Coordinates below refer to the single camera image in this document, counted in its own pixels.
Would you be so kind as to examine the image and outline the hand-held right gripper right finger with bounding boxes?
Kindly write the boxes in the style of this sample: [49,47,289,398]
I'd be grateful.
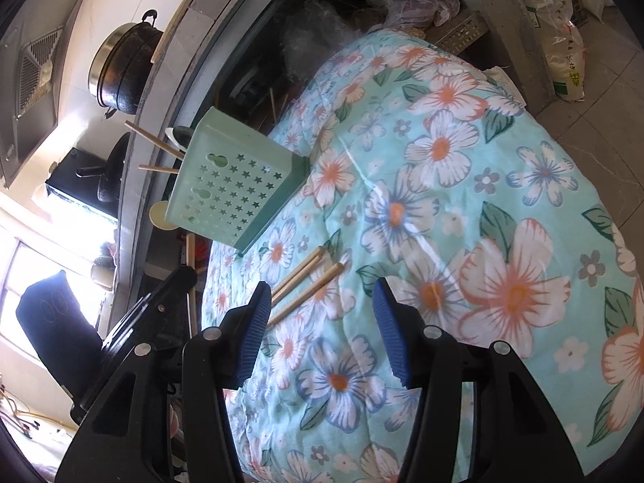
[373,277,589,483]

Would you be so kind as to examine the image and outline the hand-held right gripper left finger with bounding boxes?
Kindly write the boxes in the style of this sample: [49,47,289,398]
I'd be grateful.
[54,282,273,483]

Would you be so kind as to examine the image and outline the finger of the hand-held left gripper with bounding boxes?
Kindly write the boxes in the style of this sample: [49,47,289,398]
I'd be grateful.
[103,266,198,363]

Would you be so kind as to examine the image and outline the cream plastic spoon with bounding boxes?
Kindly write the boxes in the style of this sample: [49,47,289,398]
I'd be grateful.
[149,200,174,232]

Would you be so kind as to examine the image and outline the green star-pattern utensil holder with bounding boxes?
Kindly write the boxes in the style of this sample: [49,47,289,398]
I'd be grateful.
[165,107,311,256]

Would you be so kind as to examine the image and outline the dark metal spoon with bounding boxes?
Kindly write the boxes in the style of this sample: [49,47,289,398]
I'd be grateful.
[165,126,194,151]

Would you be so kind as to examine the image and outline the bright window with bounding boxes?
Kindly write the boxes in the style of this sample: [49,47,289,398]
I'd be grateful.
[0,201,119,313]

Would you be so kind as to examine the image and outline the black appliance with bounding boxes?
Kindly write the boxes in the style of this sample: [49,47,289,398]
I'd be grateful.
[44,147,119,222]

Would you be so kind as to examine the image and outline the floral turquoise blanket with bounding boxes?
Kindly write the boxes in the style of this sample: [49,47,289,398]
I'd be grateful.
[201,27,644,483]

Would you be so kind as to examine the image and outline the black wok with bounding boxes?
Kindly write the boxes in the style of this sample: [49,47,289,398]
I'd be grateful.
[75,133,132,207]

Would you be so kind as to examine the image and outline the range hood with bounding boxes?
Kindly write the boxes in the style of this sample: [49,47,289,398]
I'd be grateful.
[0,27,66,189]

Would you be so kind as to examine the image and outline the black stockpot with steel lid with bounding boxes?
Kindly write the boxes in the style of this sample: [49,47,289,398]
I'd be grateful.
[88,9,164,119]

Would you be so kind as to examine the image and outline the clear plastic bags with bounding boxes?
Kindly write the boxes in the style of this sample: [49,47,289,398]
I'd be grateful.
[279,0,353,81]

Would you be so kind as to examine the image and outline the perforated plastic basket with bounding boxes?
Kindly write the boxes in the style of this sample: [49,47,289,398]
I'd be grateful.
[435,15,486,54]

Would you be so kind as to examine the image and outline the pinkish plastic bag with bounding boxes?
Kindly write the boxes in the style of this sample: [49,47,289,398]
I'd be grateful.
[385,0,461,28]

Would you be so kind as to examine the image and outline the printed white sack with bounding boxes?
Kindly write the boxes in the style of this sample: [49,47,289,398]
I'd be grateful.
[508,0,587,104]

